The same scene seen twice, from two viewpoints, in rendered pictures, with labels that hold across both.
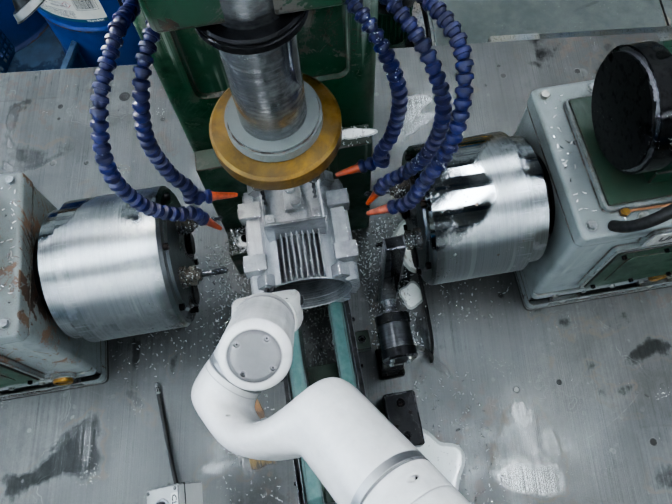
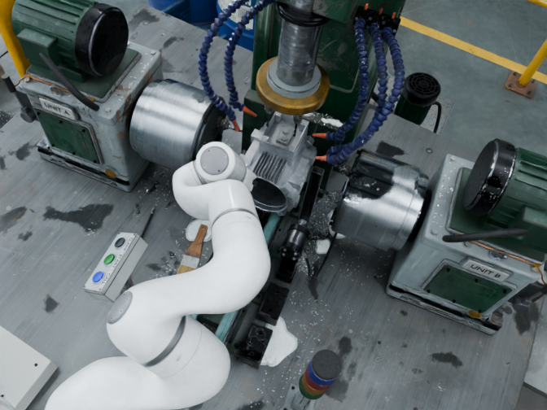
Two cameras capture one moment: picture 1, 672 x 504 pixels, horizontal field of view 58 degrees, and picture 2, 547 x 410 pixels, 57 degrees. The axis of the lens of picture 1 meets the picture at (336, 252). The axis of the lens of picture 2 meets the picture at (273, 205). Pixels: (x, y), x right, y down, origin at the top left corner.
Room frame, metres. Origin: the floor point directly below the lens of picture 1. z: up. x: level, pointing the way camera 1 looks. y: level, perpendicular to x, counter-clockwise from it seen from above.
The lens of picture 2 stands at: (-0.38, -0.22, 2.22)
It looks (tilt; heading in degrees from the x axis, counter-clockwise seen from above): 58 degrees down; 18
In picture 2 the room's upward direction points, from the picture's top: 9 degrees clockwise
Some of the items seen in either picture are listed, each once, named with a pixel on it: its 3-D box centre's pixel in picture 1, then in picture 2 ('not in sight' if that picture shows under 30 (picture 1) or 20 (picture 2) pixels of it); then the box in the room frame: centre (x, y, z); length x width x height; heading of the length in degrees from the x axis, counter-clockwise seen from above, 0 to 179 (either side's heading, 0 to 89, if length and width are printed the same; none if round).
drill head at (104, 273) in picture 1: (99, 268); (165, 122); (0.41, 0.42, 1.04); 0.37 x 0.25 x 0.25; 95
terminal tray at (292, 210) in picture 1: (291, 199); (283, 138); (0.48, 0.07, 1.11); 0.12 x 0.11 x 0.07; 4
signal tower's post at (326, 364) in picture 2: not in sight; (311, 386); (-0.07, -0.28, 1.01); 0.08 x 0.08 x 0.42; 5
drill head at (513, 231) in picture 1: (482, 205); (386, 203); (0.47, -0.27, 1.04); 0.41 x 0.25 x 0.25; 95
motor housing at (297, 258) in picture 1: (299, 242); (275, 168); (0.44, 0.06, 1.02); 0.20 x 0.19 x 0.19; 4
